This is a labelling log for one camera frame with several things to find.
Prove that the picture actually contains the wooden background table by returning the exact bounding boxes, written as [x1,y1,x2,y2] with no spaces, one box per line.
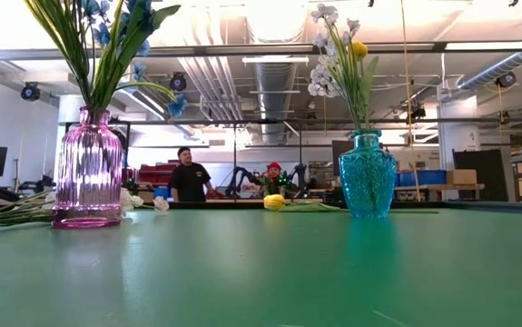
[394,183,487,203]

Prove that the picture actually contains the red storage bins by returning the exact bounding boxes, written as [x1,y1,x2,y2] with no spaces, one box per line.
[137,159,181,185]

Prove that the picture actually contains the white artificial flower bunch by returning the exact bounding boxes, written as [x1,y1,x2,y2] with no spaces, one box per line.
[0,188,171,228]
[306,3,366,133]

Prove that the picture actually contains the purple ribbed glass vase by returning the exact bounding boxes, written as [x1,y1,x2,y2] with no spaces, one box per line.
[51,106,124,230]

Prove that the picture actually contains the yellow hanging cable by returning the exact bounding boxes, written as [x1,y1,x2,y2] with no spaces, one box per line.
[399,0,423,203]

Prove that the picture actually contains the silver round air duct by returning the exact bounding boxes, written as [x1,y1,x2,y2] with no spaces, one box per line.
[251,62,299,146]
[456,51,522,91]

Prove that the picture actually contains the green table mat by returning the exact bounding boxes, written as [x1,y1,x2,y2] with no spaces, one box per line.
[0,206,522,327]

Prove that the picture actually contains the person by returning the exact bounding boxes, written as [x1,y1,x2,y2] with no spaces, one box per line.
[260,161,291,199]
[169,145,216,203]

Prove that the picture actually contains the blue artificial flower bunch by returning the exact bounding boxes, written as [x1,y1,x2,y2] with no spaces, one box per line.
[88,0,189,119]
[23,0,121,113]

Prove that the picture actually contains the grey overhead beam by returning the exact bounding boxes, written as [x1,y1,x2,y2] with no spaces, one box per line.
[0,40,522,63]

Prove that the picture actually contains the brown cardboard box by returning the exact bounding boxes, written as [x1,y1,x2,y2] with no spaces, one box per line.
[446,168,478,185]

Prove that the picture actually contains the black hanging cable reel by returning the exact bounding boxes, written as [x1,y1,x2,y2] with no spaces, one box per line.
[168,71,188,93]
[19,81,43,103]
[495,71,518,89]

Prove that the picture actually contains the blue embossed glass vase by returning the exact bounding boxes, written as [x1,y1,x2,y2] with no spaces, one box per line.
[338,129,398,219]

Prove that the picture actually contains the dark standing panel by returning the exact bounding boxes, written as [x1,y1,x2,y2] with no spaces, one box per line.
[450,148,507,202]

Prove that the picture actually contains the yellow artificial tulip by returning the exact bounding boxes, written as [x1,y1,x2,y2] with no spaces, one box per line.
[349,39,380,133]
[262,193,348,213]

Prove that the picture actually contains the white ceiling light bar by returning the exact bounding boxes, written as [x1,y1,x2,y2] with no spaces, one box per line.
[241,54,310,65]

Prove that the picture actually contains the blue storage bins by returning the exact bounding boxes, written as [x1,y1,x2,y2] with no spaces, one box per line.
[395,169,448,187]

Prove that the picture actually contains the black background rig frame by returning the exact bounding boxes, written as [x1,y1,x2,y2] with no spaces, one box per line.
[58,116,522,203]

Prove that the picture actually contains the black background screen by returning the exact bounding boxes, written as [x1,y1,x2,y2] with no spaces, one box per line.
[330,139,357,177]

